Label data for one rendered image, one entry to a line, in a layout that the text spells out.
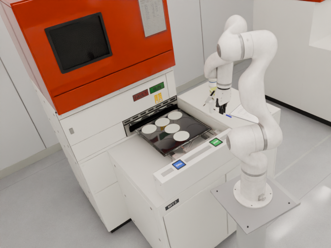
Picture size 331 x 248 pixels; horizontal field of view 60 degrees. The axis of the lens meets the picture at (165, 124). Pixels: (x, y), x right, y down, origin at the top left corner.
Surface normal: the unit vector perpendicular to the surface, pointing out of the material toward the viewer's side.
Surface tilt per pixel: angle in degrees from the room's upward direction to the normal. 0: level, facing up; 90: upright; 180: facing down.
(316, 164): 0
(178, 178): 90
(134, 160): 0
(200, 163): 90
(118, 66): 90
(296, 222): 0
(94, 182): 90
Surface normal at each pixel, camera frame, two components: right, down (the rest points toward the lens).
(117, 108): 0.56, 0.41
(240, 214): -0.15, -0.79
